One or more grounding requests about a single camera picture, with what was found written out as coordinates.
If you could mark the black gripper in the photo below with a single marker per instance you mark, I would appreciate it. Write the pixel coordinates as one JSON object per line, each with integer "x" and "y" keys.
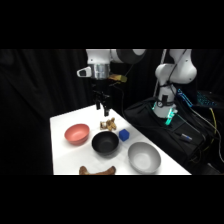
{"x": 101, "y": 89}

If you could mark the blue cube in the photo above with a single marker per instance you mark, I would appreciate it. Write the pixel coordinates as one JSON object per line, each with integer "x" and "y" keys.
{"x": 124, "y": 135}

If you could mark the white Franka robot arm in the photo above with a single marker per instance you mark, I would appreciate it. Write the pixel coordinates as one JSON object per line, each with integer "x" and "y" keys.
{"x": 178, "y": 71}

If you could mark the black bowl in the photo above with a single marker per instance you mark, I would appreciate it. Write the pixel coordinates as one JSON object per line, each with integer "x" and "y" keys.
{"x": 105, "y": 143}

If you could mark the pink bowl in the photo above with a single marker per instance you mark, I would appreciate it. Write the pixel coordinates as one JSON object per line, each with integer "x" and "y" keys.
{"x": 77, "y": 134}

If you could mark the grey bowl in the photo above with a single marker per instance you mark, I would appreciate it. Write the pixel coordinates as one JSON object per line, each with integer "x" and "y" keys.
{"x": 144, "y": 157}

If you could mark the striped tiger plush toy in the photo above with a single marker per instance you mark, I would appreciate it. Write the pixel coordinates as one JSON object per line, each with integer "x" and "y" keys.
{"x": 108, "y": 124}

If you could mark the black robot stand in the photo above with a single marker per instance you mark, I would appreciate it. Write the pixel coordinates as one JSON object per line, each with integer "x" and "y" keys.
{"x": 146, "y": 120}

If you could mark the brown wooden piece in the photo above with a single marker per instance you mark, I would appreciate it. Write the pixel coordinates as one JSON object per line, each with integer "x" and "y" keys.
{"x": 96, "y": 171}

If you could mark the black curtain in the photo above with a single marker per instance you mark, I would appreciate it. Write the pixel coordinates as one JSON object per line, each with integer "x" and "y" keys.
{"x": 36, "y": 100}

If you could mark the blue-tipped marker pen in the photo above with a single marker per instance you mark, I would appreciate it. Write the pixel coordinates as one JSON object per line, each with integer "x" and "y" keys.
{"x": 184, "y": 136}

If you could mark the laptop with lit keyboard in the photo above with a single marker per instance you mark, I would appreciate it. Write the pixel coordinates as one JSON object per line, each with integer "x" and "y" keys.
{"x": 206, "y": 99}

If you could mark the yellowish wrist camera box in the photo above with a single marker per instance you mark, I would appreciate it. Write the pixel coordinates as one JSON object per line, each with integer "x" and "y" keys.
{"x": 119, "y": 78}

